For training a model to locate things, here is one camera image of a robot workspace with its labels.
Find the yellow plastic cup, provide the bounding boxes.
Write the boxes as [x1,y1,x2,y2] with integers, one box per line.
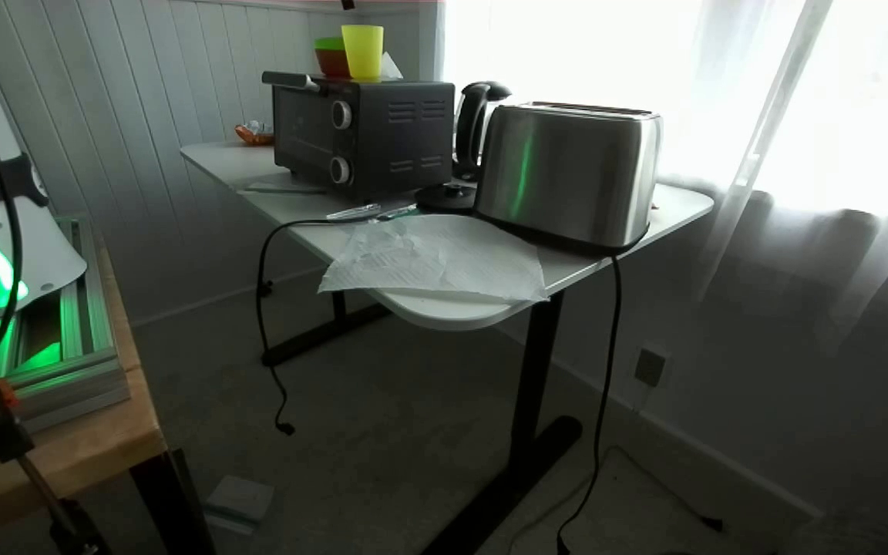
[341,22,389,88]

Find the white paper sheet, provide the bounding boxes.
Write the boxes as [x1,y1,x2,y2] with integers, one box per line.
[316,211,552,310]

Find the white plate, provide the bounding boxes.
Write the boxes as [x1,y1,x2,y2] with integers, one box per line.
[366,285,548,333]

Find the black toaster oven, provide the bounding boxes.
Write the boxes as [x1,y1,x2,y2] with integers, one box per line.
[259,68,460,207]

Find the black electric kettle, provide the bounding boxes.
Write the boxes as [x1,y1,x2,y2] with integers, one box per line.
[416,76,516,217]

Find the silver toaster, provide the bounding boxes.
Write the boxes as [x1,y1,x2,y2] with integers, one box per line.
[476,100,666,255]

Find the small orange object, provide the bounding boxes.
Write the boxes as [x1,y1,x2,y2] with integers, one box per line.
[231,117,278,147]

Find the grey flat floor plate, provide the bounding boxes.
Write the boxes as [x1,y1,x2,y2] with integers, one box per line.
[204,473,278,526]

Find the white sheer curtain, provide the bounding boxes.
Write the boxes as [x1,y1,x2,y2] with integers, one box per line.
[439,0,888,341]

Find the wooden table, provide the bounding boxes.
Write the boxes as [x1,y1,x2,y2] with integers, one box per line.
[0,245,219,555]

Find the black table leg frame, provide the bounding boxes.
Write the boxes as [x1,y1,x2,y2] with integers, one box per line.
[257,286,588,555]

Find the black toaster power cable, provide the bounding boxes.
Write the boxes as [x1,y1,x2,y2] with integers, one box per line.
[552,249,625,555]

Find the black oven power cable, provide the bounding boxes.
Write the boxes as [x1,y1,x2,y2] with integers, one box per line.
[252,214,365,438]

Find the wall power outlet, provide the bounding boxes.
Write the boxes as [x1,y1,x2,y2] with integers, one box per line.
[632,345,671,392]

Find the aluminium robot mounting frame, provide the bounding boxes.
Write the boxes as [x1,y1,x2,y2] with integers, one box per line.
[0,217,130,435]

